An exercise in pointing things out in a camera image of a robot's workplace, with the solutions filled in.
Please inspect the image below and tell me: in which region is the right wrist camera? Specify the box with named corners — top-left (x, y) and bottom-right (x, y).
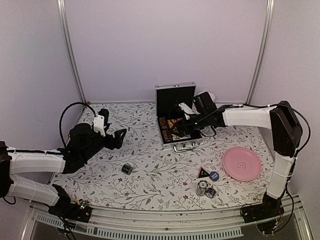
top-left (178, 102), bottom-right (199, 120)

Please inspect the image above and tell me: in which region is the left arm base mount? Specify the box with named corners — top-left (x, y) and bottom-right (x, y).
top-left (48, 201), bottom-right (93, 223)

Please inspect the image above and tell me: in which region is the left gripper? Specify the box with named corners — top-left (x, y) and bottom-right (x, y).
top-left (81, 128), bottom-right (127, 162)

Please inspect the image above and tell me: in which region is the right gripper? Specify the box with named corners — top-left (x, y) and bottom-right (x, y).
top-left (169, 111), bottom-right (208, 138)

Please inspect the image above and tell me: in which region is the floral table mat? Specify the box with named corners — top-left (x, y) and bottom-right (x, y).
top-left (51, 103), bottom-right (274, 211)

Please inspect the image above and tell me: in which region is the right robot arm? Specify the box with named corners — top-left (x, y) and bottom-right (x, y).
top-left (174, 92), bottom-right (306, 218)

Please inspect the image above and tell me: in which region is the white bowl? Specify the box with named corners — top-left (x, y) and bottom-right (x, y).
top-left (207, 92), bottom-right (216, 102)

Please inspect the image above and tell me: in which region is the aluminium poker case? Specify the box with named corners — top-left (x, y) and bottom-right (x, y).
top-left (154, 82), bottom-right (203, 153)

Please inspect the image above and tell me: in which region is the pink plate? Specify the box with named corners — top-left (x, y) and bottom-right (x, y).
top-left (222, 147), bottom-right (262, 182)

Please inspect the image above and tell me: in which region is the black chip stack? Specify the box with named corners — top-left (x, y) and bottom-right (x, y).
top-left (121, 164), bottom-right (133, 175)

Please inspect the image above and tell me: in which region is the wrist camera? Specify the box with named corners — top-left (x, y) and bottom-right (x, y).
top-left (178, 102), bottom-right (199, 120)
top-left (93, 114), bottom-right (106, 137)

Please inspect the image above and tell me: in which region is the purple chip stack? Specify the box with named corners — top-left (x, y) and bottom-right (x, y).
top-left (204, 187), bottom-right (217, 199)

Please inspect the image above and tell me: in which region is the grey chip stack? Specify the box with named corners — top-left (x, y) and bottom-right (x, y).
top-left (195, 180), bottom-right (208, 197)

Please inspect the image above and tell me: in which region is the playing card deck red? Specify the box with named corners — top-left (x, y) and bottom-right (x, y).
top-left (167, 118), bottom-right (182, 131)

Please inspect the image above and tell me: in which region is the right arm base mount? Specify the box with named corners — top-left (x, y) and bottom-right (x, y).
top-left (239, 200), bottom-right (285, 223)

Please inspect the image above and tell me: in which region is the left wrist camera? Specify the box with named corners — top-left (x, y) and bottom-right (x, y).
top-left (93, 114), bottom-right (106, 137)

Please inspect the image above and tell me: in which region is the orange chip row left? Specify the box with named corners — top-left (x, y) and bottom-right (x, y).
top-left (159, 117), bottom-right (173, 143)

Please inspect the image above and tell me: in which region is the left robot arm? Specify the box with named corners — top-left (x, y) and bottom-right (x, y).
top-left (0, 108), bottom-right (127, 217)

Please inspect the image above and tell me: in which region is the triangular all-in button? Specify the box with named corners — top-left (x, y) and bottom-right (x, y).
top-left (197, 167), bottom-right (210, 179)

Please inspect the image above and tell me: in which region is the blue small blind button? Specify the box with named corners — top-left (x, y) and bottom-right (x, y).
top-left (209, 171), bottom-right (220, 182)

